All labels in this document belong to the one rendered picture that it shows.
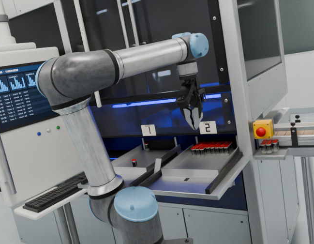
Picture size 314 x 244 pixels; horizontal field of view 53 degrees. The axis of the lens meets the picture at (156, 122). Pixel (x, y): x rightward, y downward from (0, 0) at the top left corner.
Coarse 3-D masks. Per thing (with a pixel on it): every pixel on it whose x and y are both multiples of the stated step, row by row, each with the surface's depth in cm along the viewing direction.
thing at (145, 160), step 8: (128, 152) 173; (136, 152) 179; (144, 152) 178; (152, 152) 175; (160, 152) 172; (168, 152) 159; (120, 160) 167; (128, 160) 169; (136, 160) 166; (144, 160) 164; (152, 160) 161; (120, 168) 150; (128, 168) 147; (136, 168) 145; (144, 168) 142
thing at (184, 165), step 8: (192, 144) 164; (184, 152) 156; (232, 152) 140; (176, 160) 148; (184, 160) 152; (192, 160) 150; (200, 160) 148; (208, 160) 146; (216, 160) 144; (224, 160) 142; (168, 168) 135; (176, 168) 133; (184, 168) 141; (192, 168) 139; (200, 168) 137; (208, 168) 136; (216, 168) 134; (176, 176) 134; (184, 176) 132; (192, 176) 130; (200, 176) 128; (208, 176) 126; (216, 176) 124
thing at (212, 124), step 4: (200, 124) 151; (204, 124) 150; (212, 124) 148; (200, 128) 152; (204, 128) 150; (208, 128) 149; (212, 128) 148; (200, 132) 152; (204, 132) 151; (208, 132) 150; (212, 132) 149; (216, 132) 148
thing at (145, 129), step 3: (141, 126) 170; (144, 126) 169; (147, 126) 168; (150, 126) 166; (153, 126) 166; (144, 129) 169; (147, 129) 168; (150, 129) 167; (153, 129) 166; (144, 132) 170; (147, 132) 169; (150, 132) 167; (153, 132) 166; (144, 135) 170; (147, 135) 169; (150, 135) 168; (153, 135) 167
